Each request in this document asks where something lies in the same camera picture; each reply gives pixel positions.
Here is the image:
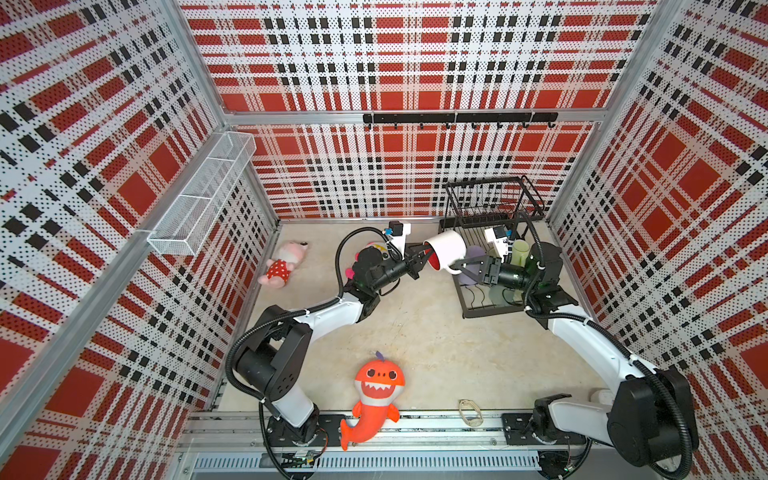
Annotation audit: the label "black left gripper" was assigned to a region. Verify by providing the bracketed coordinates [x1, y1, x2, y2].
[371, 242, 436, 293]

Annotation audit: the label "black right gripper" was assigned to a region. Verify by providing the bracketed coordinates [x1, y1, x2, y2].
[455, 256, 536, 294]

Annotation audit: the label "purple plastic cup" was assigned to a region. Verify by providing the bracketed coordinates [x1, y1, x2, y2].
[458, 245, 487, 286]

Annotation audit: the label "white mug red inside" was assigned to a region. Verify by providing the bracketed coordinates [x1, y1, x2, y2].
[423, 230, 467, 275]

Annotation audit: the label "light green ceramic mug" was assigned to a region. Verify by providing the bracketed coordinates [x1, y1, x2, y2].
[509, 239, 531, 267]

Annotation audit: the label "black wire dish rack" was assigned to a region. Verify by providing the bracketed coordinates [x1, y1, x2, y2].
[439, 176, 545, 319]

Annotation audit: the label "teal translucent plastic cup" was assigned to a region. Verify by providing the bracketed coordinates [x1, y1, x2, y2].
[489, 285, 522, 306]

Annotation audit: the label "tall green plastic cup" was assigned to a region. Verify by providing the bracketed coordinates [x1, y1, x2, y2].
[525, 253, 539, 274]

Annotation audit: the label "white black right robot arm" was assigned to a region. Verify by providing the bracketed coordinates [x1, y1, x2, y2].
[451, 243, 699, 479]

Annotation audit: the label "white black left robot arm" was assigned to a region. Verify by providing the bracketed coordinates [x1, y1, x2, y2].
[225, 245, 434, 442]

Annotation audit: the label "pink plush yellow glasses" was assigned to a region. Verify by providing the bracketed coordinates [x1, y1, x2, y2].
[345, 242, 388, 280]

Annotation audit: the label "pink pig plush red dress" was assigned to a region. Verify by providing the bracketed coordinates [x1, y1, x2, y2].
[258, 241, 309, 289]

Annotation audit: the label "orange shark plush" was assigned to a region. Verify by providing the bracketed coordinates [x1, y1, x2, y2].
[340, 352, 406, 451]

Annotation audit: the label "rubber band loop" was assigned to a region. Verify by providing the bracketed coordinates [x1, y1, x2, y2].
[458, 399, 484, 428]

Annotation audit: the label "white kitchen timer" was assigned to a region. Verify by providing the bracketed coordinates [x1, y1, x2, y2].
[589, 389, 615, 407]

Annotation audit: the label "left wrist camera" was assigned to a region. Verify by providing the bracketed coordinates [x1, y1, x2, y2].
[385, 220, 412, 257]

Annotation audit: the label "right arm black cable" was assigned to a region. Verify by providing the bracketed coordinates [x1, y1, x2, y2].
[515, 209, 694, 480]

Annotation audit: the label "black wall hook rail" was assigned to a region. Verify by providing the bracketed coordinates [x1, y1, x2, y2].
[362, 111, 559, 127]

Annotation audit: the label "white wire wall basket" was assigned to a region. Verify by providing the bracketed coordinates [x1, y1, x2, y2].
[148, 131, 255, 256]

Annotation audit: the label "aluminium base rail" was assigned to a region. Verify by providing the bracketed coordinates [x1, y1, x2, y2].
[170, 410, 591, 479]

